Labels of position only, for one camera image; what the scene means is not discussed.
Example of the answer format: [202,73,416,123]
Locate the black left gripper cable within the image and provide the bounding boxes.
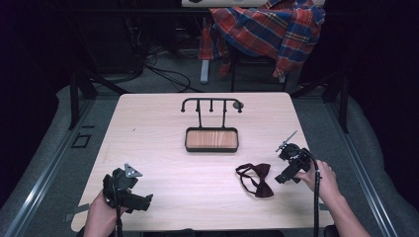
[111,176,125,237]

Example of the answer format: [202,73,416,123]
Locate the dark red bow tie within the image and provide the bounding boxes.
[234,162,275,198]

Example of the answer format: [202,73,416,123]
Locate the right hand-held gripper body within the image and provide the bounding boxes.
[275,130,312,176]

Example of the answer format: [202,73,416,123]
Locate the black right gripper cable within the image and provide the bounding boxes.
[297,148,322,237]

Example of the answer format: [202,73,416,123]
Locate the red blue plaid shirt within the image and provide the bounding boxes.
[198,0,327,80]

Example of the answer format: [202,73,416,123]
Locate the black rack with wooden tray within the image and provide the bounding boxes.
[180,97,245,154]

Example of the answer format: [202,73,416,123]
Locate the dark equipment box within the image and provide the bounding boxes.
[86,9,146,75]

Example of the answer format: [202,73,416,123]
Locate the person's right hand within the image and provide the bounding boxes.
[294,159,341,203]

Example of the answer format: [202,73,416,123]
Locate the person's left hand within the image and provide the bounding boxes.
[86,191,128,229]

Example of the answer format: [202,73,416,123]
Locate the grey tape strip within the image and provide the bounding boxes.
[63,202,91,222]

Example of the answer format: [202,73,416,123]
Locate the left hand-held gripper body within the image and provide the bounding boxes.
[102,162,143,211]

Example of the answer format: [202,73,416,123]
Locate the black chair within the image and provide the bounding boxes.
[228,45,289,93]

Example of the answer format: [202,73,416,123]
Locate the aluminium floor rail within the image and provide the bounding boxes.
[2,98,97,237]
[324,100,400,237]

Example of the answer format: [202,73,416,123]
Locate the black floor cables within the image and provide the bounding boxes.
[143,45,206,94]

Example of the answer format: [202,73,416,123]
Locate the black metal stand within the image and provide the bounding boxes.
[67,60,130,131]
[290,69,351,134]

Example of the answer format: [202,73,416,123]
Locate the white post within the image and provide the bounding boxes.
[200,58,210,85]

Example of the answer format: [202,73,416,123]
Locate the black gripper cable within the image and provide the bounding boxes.
[111,176,125,237]
[297,148,322,237]

